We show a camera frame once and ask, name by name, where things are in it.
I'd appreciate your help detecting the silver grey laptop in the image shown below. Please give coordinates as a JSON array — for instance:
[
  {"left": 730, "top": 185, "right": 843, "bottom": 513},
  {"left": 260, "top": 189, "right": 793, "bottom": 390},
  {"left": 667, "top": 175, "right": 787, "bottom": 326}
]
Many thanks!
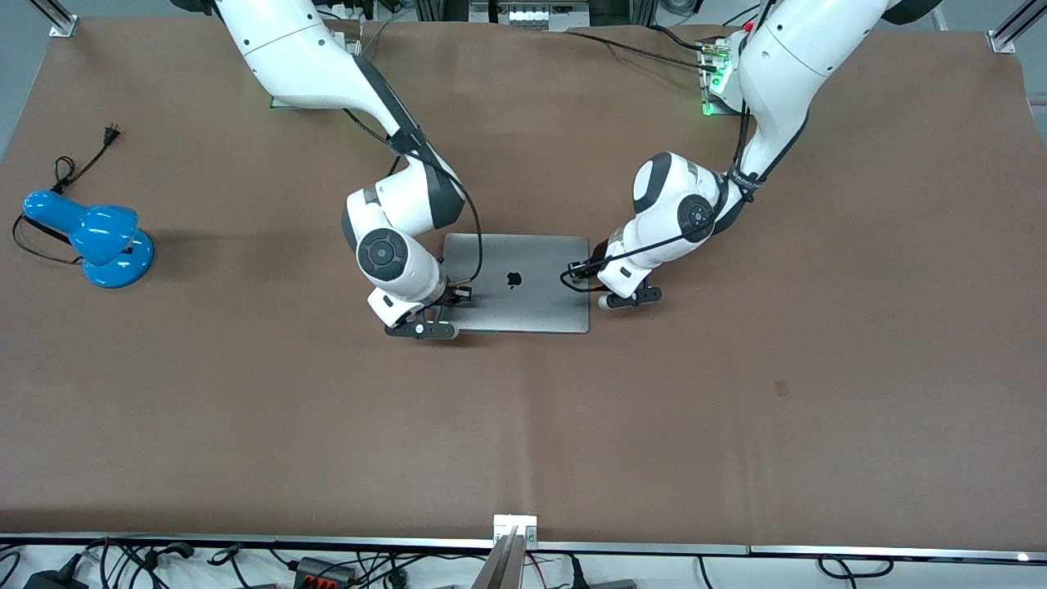
[{"left": 437, "top": 233, "right": 591, "bottom": 335}]

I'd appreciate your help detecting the grey power strip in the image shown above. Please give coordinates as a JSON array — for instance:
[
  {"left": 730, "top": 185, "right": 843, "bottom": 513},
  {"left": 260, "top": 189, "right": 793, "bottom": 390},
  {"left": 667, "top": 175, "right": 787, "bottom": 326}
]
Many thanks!
[{"left": 469, "top": 0, "right": 591, "bottom": 32}]

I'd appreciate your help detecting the black orange connector box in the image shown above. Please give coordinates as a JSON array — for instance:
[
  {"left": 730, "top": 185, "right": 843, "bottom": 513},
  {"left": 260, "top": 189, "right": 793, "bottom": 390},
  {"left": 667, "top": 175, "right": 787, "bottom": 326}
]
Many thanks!
[{"left": 293, "top": 556, "right": 357, "bottom": 587}]

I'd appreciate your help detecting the blue desk lamp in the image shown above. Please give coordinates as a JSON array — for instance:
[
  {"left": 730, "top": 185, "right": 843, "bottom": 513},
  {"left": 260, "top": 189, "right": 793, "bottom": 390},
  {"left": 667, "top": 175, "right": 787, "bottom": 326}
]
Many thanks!
[{"left": 22, "top": 190, "right": 155, "bottom": 289}]

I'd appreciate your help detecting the black power adapter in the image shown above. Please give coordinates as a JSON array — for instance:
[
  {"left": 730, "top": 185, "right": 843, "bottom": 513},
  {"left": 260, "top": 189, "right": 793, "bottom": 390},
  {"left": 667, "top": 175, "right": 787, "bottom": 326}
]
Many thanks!
[{"left": 25, "top": 564, "right": 88, "bottom": 589}]

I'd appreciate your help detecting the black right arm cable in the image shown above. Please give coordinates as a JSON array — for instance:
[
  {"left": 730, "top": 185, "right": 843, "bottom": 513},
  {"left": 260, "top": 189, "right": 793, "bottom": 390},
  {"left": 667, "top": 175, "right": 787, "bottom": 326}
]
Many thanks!
[{"left": 344, "top": 106, "right": 485, "bottom": 289}]

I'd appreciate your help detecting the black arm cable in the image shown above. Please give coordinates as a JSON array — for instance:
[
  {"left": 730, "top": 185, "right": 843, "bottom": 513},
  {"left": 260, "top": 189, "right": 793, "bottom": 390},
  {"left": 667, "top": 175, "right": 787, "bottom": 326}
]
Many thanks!
[
  {"left": 344, "top": 106, "right": 485, "bottom": 289},
  {"left": 560, "top": 106, "right": 755, "bottom": 294}
]

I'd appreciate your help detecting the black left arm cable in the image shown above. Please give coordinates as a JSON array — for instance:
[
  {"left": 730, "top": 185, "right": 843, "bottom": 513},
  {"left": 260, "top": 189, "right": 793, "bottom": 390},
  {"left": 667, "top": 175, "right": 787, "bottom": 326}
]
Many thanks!
[{"left": 560, "top": 106, "right": 755, "bottom": 294}]

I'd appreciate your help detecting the black cable on table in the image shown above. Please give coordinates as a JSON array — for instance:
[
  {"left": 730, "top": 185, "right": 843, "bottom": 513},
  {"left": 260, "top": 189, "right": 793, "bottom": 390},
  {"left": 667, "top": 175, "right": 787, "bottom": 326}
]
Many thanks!
[{"left": 564, "top": 25, "right": 722, "bottom": 71}]

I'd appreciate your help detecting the aluminium camera mount post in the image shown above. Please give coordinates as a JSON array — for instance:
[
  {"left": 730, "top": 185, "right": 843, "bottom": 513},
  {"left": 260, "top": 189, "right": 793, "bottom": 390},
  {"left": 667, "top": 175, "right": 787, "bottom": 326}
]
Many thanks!
[{"left": 470, "top": 514, "right": 541, "bottom": 589}]

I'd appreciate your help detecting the black lamp power cord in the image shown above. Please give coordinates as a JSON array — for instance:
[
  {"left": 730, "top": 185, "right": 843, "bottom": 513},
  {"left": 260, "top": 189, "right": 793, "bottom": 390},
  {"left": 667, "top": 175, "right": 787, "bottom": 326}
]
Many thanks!
[{"left": 11, "top": 123, "right": 124, "bottom": 267}]

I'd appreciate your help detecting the black floor cable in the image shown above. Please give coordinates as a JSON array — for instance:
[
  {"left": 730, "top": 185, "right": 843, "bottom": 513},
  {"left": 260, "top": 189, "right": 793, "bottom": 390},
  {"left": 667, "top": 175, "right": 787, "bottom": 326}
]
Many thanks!
[
  {"left": 818, "top": 555, "right": 897, "bottom": 582},
  {"left": 82, "top": 536, "right": 197, "bottom": 589}
]

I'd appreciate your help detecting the aluminium profile post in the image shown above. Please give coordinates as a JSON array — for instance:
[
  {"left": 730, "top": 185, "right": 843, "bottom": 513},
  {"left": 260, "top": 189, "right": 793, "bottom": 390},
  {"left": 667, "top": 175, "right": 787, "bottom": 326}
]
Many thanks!
[
  {"left": 31, "top": 0, "right": 79, "bottom": 38},
  {"left": 986, "top": 0, "right": 1047, "bottom": 55}
]

